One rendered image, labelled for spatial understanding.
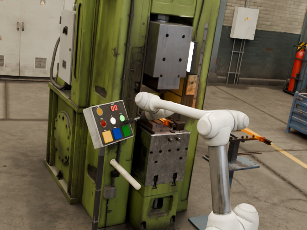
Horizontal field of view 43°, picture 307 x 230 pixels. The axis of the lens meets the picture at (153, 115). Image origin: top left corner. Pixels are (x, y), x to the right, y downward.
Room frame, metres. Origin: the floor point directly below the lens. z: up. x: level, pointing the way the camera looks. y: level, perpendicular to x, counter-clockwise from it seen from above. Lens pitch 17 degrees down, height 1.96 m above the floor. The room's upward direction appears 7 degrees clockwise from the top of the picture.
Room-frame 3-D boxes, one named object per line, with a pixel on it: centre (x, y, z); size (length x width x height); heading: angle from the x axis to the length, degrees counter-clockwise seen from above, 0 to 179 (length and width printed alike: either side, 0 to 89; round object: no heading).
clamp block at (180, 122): (3.16, -0.21, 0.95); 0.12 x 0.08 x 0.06; 32
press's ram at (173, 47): (3.21, -0.01, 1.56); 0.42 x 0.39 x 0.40; 32
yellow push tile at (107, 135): (2.49, 0.29, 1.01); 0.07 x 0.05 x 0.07; 147
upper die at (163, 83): (3.19, 0.02, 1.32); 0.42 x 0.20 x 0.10; 32
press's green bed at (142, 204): (3.23, -0.02, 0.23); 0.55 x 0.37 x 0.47; 32
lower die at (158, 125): (3.19, 0.02, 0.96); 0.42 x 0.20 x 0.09; 32
